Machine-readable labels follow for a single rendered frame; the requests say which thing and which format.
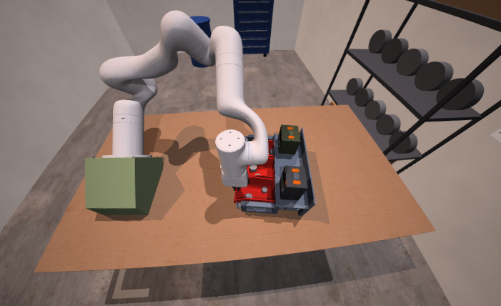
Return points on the red open-front bin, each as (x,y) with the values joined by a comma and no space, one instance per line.
(255,189)
(266,170)
(271,146)

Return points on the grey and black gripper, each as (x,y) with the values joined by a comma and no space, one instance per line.
(238,182)

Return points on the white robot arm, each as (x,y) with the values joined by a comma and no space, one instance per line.
(180,33)

